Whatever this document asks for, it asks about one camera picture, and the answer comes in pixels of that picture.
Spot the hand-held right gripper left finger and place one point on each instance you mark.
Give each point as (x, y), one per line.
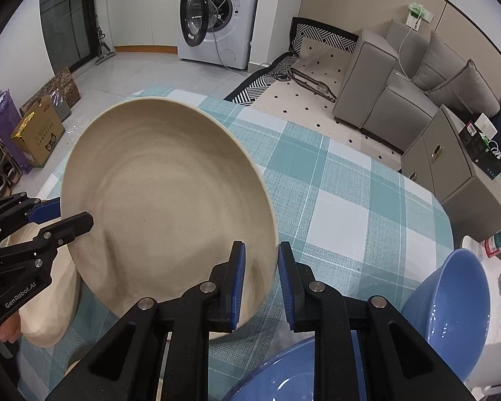
(238, 288)

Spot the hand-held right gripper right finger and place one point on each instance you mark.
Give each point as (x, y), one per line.
(285, 288)

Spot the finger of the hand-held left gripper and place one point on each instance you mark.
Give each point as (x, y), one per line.
(46, 210)
(75, 223)

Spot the blue bowl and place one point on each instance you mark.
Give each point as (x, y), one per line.
(271, 371)
(451, 313)

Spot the person's left hand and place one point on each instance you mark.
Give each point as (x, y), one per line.
(9, 329)

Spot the yellow cardboard box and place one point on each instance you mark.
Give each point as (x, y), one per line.
(35, 133)

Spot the teal checked tablecloth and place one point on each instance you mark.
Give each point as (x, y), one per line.
(338, 200)

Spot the purple plastic bag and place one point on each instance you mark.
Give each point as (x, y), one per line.
(6, 112)

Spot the brown patterned cardboard box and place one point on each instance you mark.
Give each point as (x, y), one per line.
(64, 85)

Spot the grey floor mop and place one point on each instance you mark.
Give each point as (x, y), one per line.
(105, 54)

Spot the cream patterned floor mat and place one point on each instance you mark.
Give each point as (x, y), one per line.
(300, 104)

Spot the dark glass door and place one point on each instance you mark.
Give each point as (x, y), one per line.
(67, 16)

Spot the grey side cabinet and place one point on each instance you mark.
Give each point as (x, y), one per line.
(442, 167)

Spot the grey sofa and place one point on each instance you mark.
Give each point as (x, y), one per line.
(371, 104)

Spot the white marble side table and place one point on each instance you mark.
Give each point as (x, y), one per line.
(494, 300)

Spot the white base cabinet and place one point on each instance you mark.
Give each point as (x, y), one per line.
(137, 16)

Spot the clear plastic water bottle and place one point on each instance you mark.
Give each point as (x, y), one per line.
(499, 244)

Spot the white rounded object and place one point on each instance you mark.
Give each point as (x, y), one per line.
(492, 363)

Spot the black cardboard box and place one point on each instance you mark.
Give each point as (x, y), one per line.
(480, 154)

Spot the white washing machine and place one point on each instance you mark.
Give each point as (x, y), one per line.
(234, 29)

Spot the white small box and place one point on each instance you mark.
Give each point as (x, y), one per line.
(486, 125)

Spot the grey sofa cushion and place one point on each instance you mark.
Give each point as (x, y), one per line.
(467, 87)
(438, 60)

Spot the brown metal frame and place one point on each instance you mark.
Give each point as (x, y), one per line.
(313, 85)

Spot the wall socket with green plug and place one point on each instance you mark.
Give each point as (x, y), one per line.
(415, 10)

